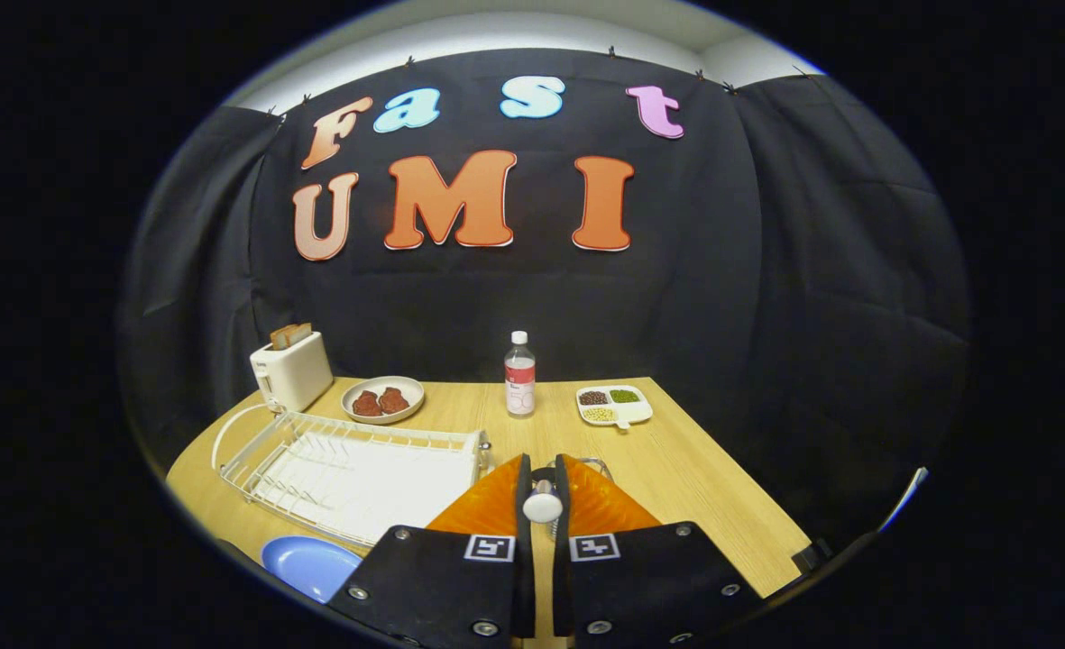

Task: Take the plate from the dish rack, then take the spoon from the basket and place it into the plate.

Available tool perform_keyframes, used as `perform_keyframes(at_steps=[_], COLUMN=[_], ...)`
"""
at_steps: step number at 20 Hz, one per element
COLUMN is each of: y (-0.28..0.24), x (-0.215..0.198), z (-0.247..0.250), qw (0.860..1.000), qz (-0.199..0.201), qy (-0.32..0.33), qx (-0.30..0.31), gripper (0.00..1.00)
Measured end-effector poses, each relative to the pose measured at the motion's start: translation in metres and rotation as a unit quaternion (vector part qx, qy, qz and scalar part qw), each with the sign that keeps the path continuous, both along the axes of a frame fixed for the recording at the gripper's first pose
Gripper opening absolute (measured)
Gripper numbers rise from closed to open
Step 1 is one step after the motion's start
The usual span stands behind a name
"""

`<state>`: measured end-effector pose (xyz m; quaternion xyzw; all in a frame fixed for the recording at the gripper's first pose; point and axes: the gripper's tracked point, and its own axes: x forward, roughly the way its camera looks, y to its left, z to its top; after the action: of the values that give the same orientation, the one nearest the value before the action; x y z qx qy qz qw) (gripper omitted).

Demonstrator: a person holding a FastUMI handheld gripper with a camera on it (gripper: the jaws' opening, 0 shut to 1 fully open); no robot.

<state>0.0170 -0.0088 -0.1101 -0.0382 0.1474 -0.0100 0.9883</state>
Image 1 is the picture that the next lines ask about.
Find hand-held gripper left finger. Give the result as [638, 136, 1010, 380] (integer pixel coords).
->
[327, 453, 537, 649]

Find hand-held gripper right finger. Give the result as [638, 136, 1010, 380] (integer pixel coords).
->
[550, 453, 765, 649]

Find white-handled spoon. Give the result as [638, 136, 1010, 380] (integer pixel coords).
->
[523, 478, 565, 526]

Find metal wire basket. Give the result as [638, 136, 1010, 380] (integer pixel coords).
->
[532, 456, 614, 483]

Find white wire dish rack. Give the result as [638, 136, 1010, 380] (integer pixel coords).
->
[216, 410, 494, 551]

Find blue plate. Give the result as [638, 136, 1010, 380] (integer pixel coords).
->
[262, 535, 363, 605]

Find white divided dish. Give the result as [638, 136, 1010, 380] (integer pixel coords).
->
[575, 385, 654, 431]

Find beige oval plate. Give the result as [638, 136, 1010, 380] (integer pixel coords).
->
[341, 376, 426, 425]

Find clear bottle with red label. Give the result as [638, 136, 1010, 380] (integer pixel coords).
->
[504, 331, 537, 418]

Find black table clamp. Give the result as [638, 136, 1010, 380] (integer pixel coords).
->
[792, 538, 832, 574]

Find white toaster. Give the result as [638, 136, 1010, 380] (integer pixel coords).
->
[249, 331, 335, 414]

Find white power cable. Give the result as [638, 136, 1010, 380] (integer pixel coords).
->
[212, 403, 273, 471]

